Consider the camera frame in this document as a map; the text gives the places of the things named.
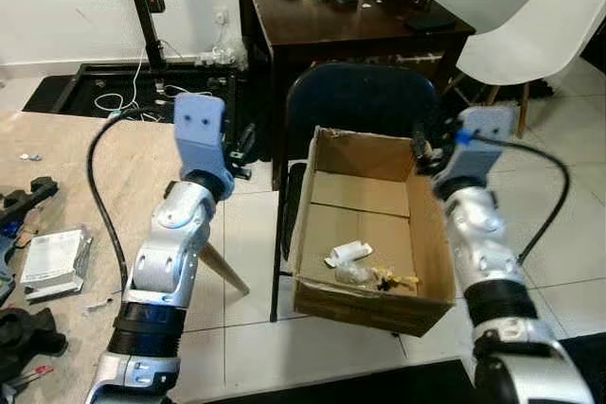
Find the light wooden table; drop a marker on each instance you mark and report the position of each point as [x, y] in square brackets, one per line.
[57, 144]

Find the dark brown wooden table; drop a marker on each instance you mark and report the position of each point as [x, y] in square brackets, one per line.
[350, 30]

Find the black floor platform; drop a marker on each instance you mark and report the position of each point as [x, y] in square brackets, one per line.
[85, 87]

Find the yellow and black trash piece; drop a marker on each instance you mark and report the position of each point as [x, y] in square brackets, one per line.
[396, 280]

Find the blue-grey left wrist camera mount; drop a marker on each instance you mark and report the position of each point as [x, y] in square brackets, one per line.
[201, 134]

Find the black gun-shaped tool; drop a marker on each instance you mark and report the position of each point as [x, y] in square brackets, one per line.
[24, 203]

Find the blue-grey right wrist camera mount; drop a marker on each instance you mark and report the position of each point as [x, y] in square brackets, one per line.
[478, 153]

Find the white tube trash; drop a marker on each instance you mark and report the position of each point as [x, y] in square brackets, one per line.
[348, 253]

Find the black folding chair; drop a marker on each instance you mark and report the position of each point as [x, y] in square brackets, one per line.
[360, 96]

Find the small white packaged box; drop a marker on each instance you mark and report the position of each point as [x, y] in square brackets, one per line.
[55, 260]

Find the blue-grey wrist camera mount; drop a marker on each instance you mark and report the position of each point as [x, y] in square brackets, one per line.
[478, 153]
[201, 134]

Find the brown cardboard box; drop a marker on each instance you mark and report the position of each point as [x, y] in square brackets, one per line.
[369, 210]

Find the clear plastic trash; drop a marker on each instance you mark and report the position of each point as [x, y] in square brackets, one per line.
[355, 274]

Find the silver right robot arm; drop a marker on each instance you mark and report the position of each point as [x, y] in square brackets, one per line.
[492, 272]

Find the flat black wallet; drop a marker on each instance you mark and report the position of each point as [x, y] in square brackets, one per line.
[431, 21]

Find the white power strip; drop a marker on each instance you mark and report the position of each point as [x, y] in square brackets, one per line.
[220, 57]

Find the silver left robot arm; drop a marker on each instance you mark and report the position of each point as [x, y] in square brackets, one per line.
[166, 262]

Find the black tripod stand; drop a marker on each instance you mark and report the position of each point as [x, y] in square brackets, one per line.
[142, 7]

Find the white shell chair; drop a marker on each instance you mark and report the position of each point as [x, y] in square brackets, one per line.
[540, 30]

